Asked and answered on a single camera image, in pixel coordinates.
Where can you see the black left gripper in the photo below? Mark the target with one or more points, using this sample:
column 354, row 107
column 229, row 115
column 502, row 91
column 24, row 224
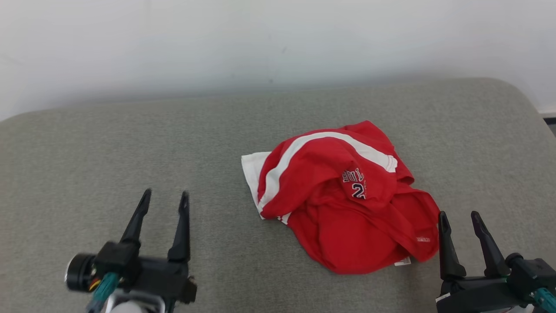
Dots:
column 147, row 274

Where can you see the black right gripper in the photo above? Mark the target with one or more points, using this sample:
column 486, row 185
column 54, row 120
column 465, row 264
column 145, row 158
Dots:
column 478, row 295

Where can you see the red Bulls 23 jersey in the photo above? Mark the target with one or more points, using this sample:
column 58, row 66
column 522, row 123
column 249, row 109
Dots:
column 360, row 243

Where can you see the red white-striped shorts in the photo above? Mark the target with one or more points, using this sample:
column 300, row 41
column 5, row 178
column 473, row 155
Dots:
column 317, row 169

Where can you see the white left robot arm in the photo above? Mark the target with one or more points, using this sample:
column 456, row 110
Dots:
column 130, row 307

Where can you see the grey fabric sofa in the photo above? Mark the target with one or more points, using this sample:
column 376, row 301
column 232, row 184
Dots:
column 130, row 143

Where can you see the white wall baseboard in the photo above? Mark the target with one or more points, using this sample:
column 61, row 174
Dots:
column 548, row 114

